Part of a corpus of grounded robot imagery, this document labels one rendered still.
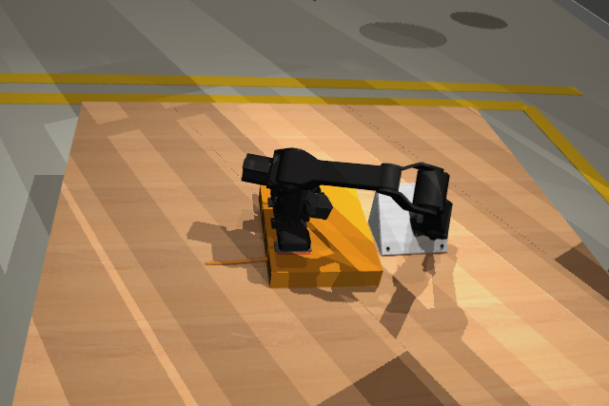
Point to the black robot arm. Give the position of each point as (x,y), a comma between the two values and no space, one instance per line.
(294,172)

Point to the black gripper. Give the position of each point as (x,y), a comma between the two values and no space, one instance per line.
(288,211)

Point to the dark grey micro servo with orange cable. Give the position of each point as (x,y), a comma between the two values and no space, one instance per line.
(276,246)

